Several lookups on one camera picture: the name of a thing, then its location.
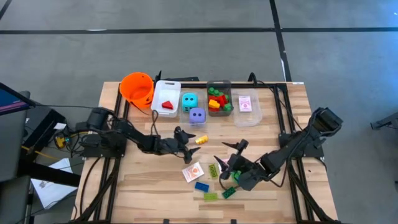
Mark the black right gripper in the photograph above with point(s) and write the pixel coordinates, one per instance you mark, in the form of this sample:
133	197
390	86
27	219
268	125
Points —
252	174

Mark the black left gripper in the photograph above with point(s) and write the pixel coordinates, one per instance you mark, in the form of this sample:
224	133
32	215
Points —
172	146

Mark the yellow toy brick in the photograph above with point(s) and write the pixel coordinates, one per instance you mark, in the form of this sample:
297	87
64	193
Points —
201	140
214	104

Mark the lime green thick toy brick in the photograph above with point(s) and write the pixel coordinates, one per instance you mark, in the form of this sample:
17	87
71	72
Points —
213	171

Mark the purple foam die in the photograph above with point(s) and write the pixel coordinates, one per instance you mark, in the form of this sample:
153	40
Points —
202	119

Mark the dark green toy brick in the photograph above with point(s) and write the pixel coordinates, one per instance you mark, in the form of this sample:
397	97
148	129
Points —
229	192

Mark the teal foam die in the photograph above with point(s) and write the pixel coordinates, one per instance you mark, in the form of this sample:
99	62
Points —
186	107

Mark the blue toy brick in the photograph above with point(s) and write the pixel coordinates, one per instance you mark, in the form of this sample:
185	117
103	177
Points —
201	187

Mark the red wedge block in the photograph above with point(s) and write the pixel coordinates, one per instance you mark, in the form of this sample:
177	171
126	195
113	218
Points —
167	105

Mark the white plastic bin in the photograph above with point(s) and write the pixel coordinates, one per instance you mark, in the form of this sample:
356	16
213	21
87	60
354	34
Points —
168	90

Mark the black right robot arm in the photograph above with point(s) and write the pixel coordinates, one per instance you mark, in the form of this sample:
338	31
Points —
295	144

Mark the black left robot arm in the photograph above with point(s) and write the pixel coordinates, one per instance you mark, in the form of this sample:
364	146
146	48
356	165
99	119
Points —
133	135

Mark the clear plastic bin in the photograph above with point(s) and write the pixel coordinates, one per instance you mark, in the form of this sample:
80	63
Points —
239	118
183	119

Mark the lime green thin toy brick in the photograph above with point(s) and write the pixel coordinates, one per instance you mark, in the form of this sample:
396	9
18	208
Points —
211	197

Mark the grey plastic bin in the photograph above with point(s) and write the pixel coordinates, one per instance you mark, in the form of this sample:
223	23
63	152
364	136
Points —
219	84

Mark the orange plastic bucket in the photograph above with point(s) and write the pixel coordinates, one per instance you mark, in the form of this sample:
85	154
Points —
136	88

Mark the yellow connector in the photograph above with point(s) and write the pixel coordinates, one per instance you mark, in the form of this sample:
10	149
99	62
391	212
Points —
60	142

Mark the white paper tag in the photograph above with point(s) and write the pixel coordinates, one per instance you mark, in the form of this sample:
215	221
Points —
59	126

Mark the black desk foot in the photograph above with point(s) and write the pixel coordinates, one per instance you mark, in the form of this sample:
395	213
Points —
49	174

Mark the white paper sheet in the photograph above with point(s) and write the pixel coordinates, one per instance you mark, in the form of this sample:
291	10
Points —
49	193

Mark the black chair base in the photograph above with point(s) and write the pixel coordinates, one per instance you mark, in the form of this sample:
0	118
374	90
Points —
393	122

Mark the grey cart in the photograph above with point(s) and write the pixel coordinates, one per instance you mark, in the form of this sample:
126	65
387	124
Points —
12	146

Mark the laptop screen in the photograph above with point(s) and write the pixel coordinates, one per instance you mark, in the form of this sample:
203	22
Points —
9	101

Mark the black bracket bar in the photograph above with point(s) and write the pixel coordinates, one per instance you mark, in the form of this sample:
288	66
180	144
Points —
186	79

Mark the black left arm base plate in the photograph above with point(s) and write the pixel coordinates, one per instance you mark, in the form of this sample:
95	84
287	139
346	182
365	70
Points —
105	152

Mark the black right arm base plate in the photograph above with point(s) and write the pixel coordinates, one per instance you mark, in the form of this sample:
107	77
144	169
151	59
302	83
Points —
314	151

